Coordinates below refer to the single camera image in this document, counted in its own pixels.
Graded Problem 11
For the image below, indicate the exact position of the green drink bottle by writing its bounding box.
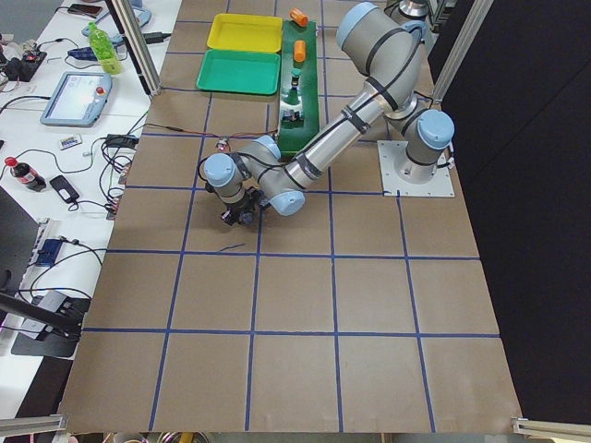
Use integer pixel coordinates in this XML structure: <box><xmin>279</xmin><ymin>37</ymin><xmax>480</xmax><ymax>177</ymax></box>
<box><xmin>89</xmin><ymin>22</ymin><xmax>123</xmax><ymax>75</ymax></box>

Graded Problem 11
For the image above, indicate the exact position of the orange cylinder with white numbers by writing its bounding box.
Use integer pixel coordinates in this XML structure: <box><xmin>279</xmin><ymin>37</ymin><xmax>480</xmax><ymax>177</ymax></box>
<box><xmin>289</xmin><ymin>7</ymin><xmax>308</xmax><ymax>27</ymax></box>

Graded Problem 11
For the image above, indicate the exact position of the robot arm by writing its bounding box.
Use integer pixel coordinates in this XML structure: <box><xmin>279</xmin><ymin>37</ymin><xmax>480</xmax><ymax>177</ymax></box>
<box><xmin>204</xmin><ymin>2</ymin><xmax>454</xmax><ymax>225</ymax></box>

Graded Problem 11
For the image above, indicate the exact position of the small controller circuit board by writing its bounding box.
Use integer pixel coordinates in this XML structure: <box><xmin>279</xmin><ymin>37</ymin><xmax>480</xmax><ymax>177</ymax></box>
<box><xmin>216</xmin><ymin>138</ymin><xmax>231</xmax><ymax>152</ymax></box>

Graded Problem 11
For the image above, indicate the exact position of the green tray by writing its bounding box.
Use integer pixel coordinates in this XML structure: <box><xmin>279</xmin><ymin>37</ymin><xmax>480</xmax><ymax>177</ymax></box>
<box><xmin>196</xmin><ymin>49</ymin><xmax>281</xmax><ymax>96</ymax></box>

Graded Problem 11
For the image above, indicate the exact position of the cola bottle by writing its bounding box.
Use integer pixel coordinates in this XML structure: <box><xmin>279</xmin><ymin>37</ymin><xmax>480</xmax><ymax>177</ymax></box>
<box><xmin>5</xmin><ymin>157</ymin><xmax>46</xmax><ymax>192</ymax></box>

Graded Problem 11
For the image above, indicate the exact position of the black power adapter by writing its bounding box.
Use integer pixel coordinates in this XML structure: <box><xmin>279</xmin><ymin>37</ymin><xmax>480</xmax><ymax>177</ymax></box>
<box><xmin>105</xmin><ymin>134</ymin><xmax>139</xmax><ymax>150</ymax></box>

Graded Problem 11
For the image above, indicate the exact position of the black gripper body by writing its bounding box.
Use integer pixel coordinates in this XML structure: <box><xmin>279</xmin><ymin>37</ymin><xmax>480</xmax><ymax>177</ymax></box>
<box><xmin>221</xmin><ymin>196</ymin><xmax>259</xmax><ymax>225</ymax></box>

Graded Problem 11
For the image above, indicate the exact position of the lone green push button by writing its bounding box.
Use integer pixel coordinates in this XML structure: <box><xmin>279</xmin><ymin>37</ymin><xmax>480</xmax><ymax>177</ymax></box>
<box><xmin>281</xmin><ymin>92</ymin><xmax>304</xmax><ymax>123</ymax></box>

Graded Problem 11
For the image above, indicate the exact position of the red black power wire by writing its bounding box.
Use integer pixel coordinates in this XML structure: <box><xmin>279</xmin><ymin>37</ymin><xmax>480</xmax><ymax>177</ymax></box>
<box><xmin>142</xmin><ymin>122</ymin><xmax>278</xmax><ymax>142</ymax></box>

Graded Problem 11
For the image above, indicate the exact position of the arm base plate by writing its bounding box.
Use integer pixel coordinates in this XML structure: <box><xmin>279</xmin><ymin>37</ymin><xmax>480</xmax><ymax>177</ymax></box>
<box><xmin>377</xmin><ymin>140</ymin><xmax>455</xmax><ymax>198</ymax></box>

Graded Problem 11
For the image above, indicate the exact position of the aluminium frame post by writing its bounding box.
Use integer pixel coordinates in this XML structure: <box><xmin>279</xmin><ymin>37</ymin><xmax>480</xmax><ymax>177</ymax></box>
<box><xmin>106</xmin><ymin>0</ymin><xmax>162</xmax><ymax>97</ymax></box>

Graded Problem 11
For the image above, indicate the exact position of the green conveyor belt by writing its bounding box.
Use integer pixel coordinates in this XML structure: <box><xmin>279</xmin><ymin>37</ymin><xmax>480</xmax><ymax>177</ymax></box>
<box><xmin>277</xmin><ymin>19</ymin><xmax>320</xmax><ymax>158</ymax></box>

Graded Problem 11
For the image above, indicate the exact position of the plain orange cylinder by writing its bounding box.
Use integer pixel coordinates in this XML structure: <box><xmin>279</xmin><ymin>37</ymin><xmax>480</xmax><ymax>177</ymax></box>
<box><xmin>293</xmin><ymin>40</ymin><xmax>307</xmax><ymax>63</ymax></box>

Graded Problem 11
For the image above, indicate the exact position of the yellow tray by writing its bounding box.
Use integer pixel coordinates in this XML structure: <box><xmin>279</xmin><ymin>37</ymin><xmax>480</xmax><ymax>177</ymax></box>
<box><xmin>207</xmin><ymin>13</ymin><xmax>283</xmax><ymax>54</ymax></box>

